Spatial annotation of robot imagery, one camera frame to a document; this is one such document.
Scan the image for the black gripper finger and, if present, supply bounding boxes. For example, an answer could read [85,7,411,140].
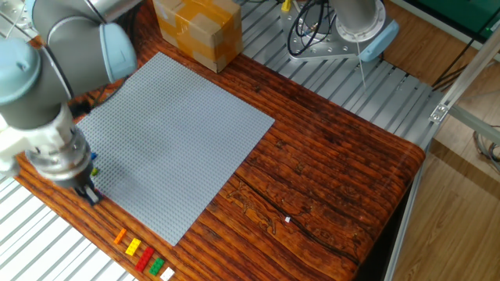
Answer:
[82,180,104,204]
[73,186,98,207]

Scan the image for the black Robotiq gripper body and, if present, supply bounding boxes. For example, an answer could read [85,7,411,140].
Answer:
[54,162,95,191]

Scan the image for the thin orange Lego brick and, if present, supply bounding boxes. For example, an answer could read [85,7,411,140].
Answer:
[112,227,128,245]

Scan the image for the yellow Lego brick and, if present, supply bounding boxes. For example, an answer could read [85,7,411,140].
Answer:
[124,237,142,257]

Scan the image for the long red Lego brick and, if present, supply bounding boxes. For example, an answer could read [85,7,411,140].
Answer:
[134,246,156,273]

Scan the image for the grey Lego baseplate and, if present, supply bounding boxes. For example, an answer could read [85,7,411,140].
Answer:
[76,52,276,247]

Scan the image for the green Lego brick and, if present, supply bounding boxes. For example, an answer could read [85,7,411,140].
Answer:
[148,257,166,277]

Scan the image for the taped cardboard box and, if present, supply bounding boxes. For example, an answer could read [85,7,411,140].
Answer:
[152,0,244,74]

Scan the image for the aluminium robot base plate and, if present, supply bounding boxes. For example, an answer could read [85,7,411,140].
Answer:
[281,2,363,62]

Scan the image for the aluminium frame beam with bracket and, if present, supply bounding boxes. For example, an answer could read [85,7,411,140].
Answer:
[429,27,500,125]

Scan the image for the grey cable coil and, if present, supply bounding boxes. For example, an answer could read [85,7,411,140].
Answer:
[472,124,500,175]

